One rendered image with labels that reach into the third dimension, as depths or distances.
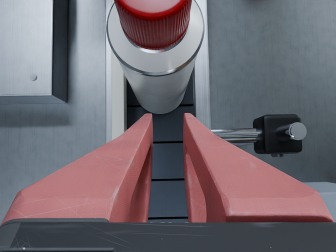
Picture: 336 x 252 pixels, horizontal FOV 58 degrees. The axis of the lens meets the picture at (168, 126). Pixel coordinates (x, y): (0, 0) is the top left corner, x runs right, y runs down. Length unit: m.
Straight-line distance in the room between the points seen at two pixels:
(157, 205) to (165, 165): 0.04
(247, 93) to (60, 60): 0.22
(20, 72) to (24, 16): 0.06
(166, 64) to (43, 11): 0.24
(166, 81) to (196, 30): 0.03
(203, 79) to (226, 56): 0.15
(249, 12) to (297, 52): 0.08
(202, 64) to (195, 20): 0.08
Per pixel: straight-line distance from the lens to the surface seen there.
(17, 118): 0.41
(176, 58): 0.16
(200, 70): 0.24
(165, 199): 0.32
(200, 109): 0.24
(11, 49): 0.37
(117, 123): 0.28
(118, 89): 0.29
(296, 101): 0.40
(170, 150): 0.31
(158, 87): 0.19
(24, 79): 0.36
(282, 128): 0.23
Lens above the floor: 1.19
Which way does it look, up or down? 85 degrees down
